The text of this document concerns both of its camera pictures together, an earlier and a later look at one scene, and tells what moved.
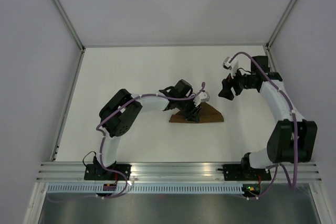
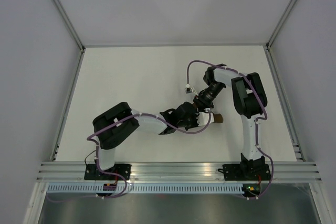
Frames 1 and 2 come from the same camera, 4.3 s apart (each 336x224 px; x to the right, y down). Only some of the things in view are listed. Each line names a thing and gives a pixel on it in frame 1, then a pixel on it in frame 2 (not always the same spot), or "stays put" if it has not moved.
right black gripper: (228, 83) to (201, 103)
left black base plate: (97, 172) stays put
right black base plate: (242, 172) stays put
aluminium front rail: (61, 171) stays put
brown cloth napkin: (206, 114) stays put
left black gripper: (193, 116) to (196, 124)
